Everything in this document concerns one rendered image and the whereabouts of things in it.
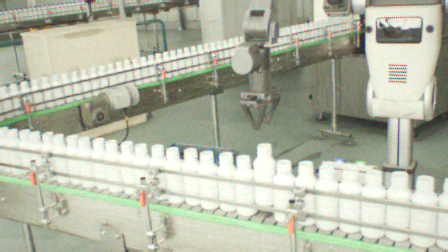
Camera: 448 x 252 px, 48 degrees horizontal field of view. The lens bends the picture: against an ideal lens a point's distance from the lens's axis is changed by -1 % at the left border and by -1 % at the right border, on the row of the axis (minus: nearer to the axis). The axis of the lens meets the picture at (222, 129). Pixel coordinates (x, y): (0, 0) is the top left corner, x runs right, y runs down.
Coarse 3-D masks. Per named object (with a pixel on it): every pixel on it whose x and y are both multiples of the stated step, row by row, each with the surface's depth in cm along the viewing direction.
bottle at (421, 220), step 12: (420, 180) 116; (432, 180) 114; (420, 192) 115; (432, 192) 115; (432, 204) 114; (420, 216) 116; (432, 216) 115; (420, 228) 117; (432, 228) 116; (420, 240) 118; (432, 240) 117
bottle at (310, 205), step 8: (304, 168) 129; (312, 168) 130; (304, 176) 129; (312, 176) 130; (296, 184) 130; (304, 184) 129; (312, 184) 129; (312, 200) 130; (304, 208) 131; (312, 208) 131; (304, 224) 132; (312, 224) 133
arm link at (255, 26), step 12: (252, 0) 126; (264, 0) 125; (276, 0) 127; (252, 12) 126; (264, 12) 125; (276, 12) 127; (252, 24) 124; (264, 24) 123; (252, 36) 125; (264, 36) 124
